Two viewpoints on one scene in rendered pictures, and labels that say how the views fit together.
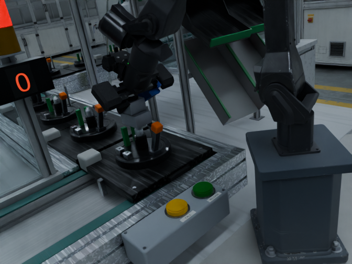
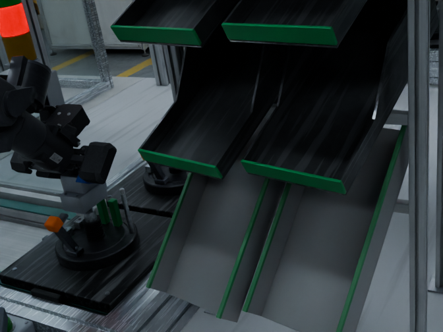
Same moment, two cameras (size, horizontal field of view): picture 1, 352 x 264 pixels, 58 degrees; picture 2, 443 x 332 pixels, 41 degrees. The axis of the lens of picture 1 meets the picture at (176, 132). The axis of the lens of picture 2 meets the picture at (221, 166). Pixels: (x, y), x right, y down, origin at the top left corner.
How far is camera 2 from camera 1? 105 cm
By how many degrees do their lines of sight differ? 64
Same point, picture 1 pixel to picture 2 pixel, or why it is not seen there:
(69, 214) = (26, 248)
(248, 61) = (339, 222)
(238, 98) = (226, 273)
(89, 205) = not seen: hidden behind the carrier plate
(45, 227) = (8, 243)
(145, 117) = (72, 202)
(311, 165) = not seen: outside the picture
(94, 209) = not seen: hidden behind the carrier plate
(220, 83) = (227, 226)
